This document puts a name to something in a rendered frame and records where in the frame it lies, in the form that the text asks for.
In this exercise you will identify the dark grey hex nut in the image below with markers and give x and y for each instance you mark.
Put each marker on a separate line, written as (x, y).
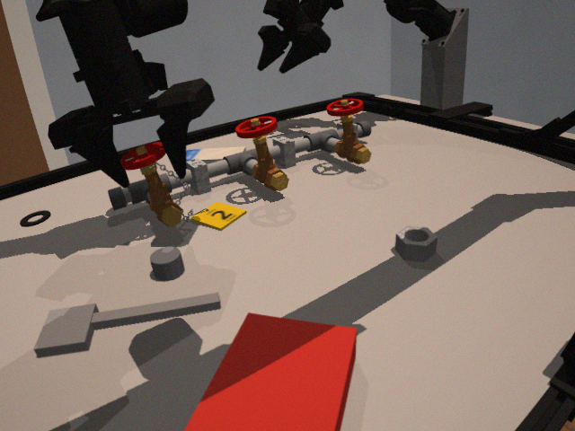
(421, 245)

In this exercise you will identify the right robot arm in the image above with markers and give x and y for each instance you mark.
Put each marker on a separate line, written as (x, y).
(431, 17)

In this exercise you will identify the dark grey cylinder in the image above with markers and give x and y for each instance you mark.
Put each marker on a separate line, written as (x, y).
(167, 263)

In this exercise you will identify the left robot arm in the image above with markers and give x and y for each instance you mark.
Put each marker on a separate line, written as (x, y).
(95, 26)

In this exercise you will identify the yellow number 2 tag on metal chain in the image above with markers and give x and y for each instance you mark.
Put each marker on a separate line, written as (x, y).
(217, 216)

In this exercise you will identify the black rubber ring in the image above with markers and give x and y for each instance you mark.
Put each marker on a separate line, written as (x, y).
(45, 213)

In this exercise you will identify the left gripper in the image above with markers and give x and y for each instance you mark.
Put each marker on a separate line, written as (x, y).
(115, 85)

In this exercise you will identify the red flat slab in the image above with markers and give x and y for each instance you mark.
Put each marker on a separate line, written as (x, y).
(280, 375)

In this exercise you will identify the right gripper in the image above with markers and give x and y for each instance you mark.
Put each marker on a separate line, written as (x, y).
(305, 44)

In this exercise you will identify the grey pipe manifold with three red valves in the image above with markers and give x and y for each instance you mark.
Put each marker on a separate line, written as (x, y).
(155, 189)

